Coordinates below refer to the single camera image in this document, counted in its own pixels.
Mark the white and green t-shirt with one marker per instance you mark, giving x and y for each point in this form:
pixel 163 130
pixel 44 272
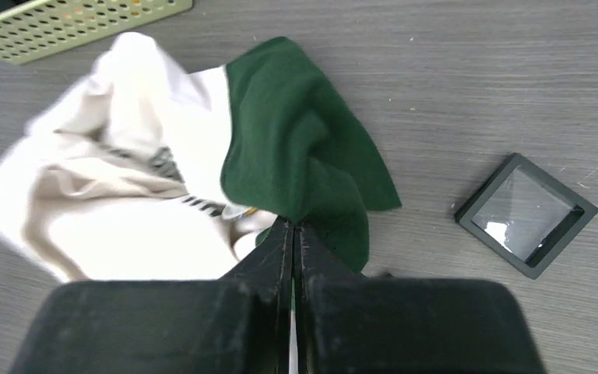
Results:
pixel 142 171

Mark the black square display box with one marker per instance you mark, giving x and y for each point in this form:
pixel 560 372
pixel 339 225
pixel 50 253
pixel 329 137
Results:
pixel 525 215

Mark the yellow-green perforated basket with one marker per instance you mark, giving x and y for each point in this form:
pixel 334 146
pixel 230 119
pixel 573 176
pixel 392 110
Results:
pixel 37 29

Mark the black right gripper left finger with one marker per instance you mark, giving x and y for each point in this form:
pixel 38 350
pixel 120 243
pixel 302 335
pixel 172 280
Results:
pixel 239 323

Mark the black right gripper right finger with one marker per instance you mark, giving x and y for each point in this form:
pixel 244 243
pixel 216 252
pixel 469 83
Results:
pixel 349 323

